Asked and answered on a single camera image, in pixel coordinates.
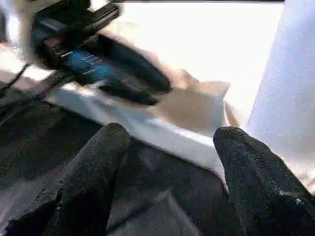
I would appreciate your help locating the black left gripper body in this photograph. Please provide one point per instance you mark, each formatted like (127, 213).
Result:
(69, 34)

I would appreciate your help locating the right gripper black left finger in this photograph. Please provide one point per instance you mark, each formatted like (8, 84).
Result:
(83, 187)

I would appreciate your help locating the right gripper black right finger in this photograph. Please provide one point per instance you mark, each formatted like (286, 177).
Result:
(266, 187)

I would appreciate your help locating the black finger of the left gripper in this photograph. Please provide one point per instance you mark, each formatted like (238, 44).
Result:
(133, 64)
(113, 81)

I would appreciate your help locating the white plastic table top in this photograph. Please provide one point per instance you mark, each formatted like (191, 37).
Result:
(197, 73)

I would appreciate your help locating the white plastic table leg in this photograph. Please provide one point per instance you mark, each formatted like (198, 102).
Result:
(290, 83)

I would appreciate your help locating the black plastic mat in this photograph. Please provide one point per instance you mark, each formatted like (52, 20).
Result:
(49, 147)

